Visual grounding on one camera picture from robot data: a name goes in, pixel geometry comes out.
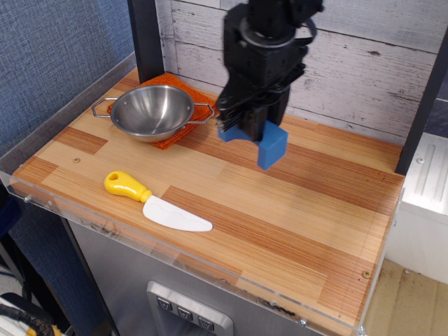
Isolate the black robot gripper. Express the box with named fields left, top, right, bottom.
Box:
left=217, top=1, right=324, bottom=142

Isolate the blue arch-shaped block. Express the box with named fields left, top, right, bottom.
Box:
left=218, top=120, right=288, bottom=170

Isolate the orange knitted cloth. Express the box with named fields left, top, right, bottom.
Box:
left=108, top=73, right=214, bottom=150

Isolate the white appliance at right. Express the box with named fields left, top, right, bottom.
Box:
left=384, top=132, right=448, bottom=286

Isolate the silver button control panel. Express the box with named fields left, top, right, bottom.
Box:
left=146, top=281, right=234, bottom=335

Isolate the clear acrylic front guard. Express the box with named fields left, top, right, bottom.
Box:
left=4, top=165, right=404, bottom=335

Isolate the stainless steel cabinet front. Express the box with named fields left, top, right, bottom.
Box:
left=66, top=218, right=337, bottom=336

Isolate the stainless steel bowl with handles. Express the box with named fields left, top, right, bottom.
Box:
left=92, top=85, right=215, bottom=143

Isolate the yellow-handled white toy knife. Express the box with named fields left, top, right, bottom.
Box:
left=104, top=171, right=214, bottom=232

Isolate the black vertical post left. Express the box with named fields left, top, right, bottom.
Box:
left=127, top=0, right=165, bottom=83

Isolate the black vertical post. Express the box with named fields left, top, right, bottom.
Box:
left=395, top=0, right=448, bottom=175
left=127, top=0, right=165, bottom=83

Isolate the black vertical post right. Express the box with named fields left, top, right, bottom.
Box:
left=395, top=0, right=448, bottom=175

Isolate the black corrugated hose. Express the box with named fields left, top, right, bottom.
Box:
left=0, top=303, right=53, bottom=330

